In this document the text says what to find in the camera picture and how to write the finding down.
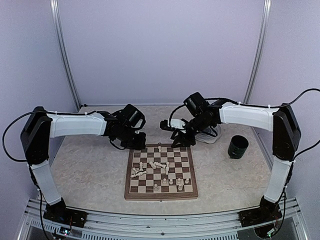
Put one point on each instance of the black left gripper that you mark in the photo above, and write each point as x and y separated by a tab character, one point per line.
139	145

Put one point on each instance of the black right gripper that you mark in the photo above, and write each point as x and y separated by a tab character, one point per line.
187	141

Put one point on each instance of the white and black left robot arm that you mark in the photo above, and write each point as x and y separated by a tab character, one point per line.
42	126

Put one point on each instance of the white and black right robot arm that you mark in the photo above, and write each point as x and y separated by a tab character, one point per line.
279	120

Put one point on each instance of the wooden chess board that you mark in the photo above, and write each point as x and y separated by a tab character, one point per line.
180	166

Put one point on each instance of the white plate with spiral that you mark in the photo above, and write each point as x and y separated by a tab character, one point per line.
209	135

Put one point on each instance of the fallen white king centre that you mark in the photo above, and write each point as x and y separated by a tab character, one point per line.
167	168

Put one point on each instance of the fallen white bishop centre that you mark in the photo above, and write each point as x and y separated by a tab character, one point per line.
152	164

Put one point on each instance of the dark green cup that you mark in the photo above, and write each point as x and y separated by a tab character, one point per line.
237	147

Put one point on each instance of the aluminium front rail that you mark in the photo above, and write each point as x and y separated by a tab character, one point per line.
102	225

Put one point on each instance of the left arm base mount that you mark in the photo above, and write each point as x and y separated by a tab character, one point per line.
66	216

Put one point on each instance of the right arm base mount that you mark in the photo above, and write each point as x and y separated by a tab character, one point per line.
257	216

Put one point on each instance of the left aluminium corner post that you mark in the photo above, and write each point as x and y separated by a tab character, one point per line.
54	6

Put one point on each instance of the aluminium corner post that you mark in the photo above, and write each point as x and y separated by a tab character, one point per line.
54	6
267	5

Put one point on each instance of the right aluminium corner post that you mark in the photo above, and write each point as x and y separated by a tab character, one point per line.
267	5

